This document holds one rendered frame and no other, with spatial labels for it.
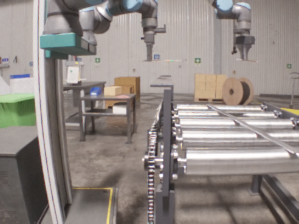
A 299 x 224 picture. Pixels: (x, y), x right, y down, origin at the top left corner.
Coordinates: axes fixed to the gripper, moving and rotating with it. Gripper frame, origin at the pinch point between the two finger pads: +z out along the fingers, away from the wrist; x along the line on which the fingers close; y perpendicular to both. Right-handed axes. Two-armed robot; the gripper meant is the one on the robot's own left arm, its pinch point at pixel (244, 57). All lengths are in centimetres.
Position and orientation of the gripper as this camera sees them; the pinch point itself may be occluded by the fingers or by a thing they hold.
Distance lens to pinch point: 149.0
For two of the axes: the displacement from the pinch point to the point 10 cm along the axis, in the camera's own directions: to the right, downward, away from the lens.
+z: 0.0, 9.8, 1.9
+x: -5.7, -1.5, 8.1
